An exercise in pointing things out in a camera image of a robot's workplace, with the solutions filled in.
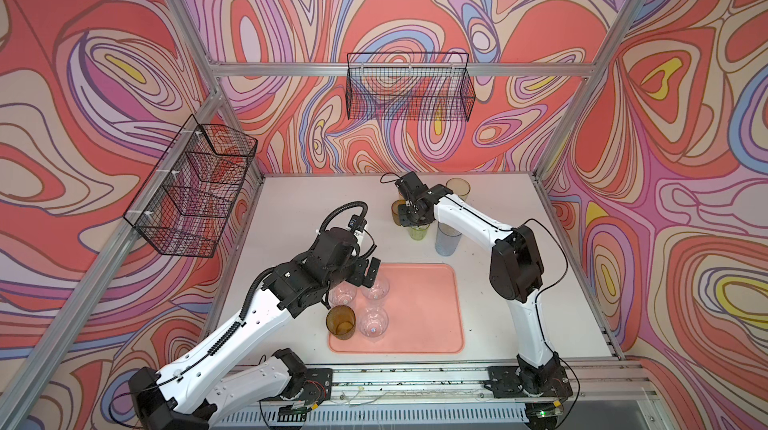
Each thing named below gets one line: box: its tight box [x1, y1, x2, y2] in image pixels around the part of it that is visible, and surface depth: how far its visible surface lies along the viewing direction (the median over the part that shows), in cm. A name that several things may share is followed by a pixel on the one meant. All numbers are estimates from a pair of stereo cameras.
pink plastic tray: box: [326, 263, 465, 353], surface depth 84 cm
